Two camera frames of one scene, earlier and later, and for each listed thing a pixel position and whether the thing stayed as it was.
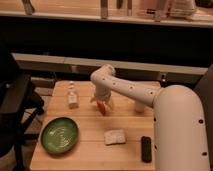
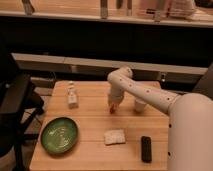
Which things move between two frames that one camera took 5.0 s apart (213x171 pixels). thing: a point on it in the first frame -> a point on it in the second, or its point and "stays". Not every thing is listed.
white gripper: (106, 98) -> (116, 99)
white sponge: (114, 137) stays
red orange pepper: (101, 106) -> (113, 108)
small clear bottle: (72, 96) stays
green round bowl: (60, 135) stays
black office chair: (20, 103) stays
